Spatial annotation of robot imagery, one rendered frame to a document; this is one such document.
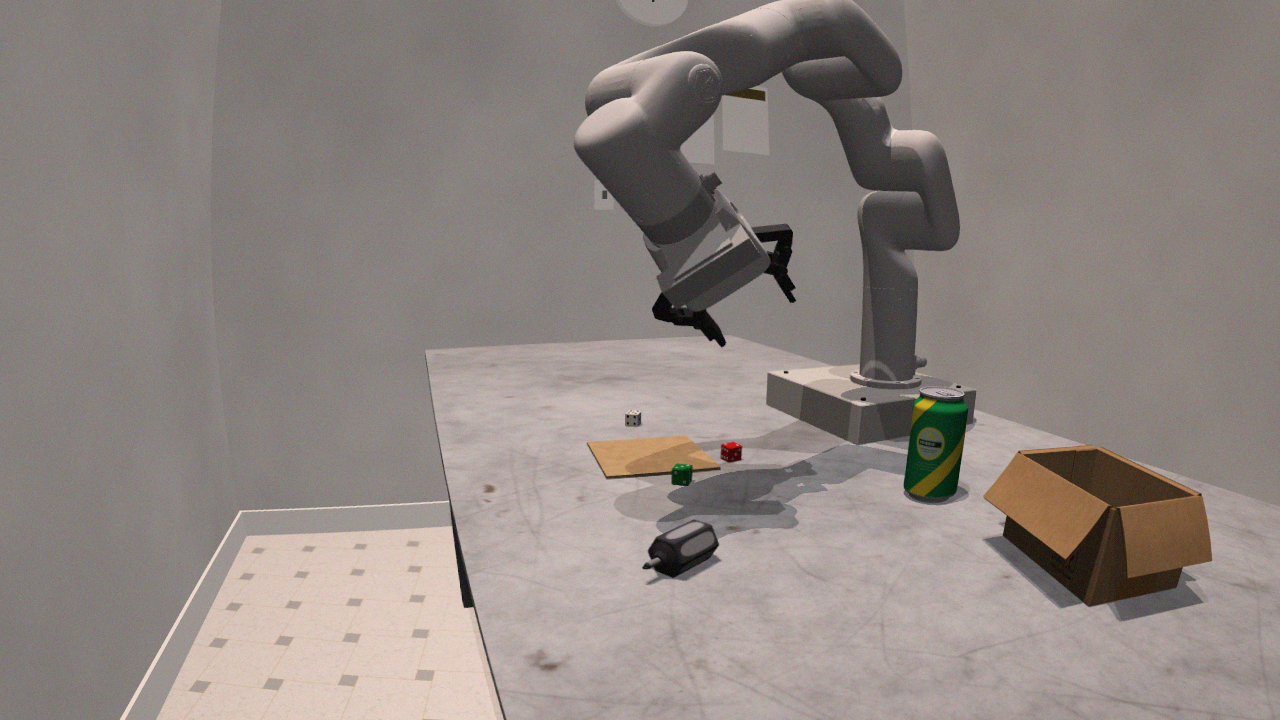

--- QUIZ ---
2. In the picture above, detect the tan mat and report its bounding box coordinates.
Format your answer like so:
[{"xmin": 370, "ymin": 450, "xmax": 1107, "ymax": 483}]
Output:
[{"xmin": 588, "ymin": 436, "xmax": 721, "ymax": 479}]

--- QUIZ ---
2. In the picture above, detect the green die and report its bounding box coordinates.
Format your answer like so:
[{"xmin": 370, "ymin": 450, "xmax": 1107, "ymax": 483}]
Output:
[{"xmin": 672, "ymin": 464, "xmax": 692, "ymax": 486}]

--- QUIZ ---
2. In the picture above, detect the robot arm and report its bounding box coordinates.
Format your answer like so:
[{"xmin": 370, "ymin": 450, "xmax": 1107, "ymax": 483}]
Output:
[{"xmin": 573, "ymin": 0, "xmax": 960, "ymax": 389}]

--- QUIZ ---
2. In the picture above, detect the open brown cardboard box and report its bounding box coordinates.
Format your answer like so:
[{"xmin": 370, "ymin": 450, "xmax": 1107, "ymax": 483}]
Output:
[{"xmin": 983, "ymin": 445, "xmax": 1212, "ymax": 606}]

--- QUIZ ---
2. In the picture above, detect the green soda can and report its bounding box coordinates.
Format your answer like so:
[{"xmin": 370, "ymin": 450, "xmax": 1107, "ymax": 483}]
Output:
[{"xmin": 904, "ymin": 386, "xmax": 968, "ymax": 503}]

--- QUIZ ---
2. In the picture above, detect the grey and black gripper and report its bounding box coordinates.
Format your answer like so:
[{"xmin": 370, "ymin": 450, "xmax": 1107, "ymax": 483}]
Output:
[{"xmin": 643, "ymin": 190, "xmax": 796, "ymax": 348}]

